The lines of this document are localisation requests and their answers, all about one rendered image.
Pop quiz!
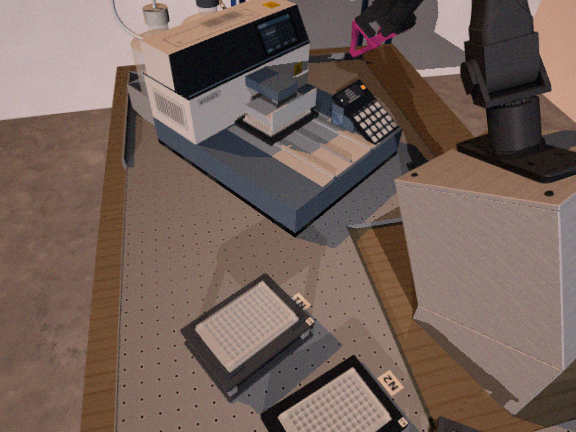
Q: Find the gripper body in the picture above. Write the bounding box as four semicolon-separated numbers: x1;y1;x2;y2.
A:
354;0;422;38

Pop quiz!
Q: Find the white well plate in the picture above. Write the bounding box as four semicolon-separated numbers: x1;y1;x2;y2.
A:
278;367;392;432
243;109;311;137
195;281;299;373

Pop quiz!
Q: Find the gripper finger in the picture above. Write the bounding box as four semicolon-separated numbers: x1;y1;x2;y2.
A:
349;21;382;57
376;27;396;42

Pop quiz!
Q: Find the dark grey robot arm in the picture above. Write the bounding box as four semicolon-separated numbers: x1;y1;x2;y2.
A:
456;0;576;183

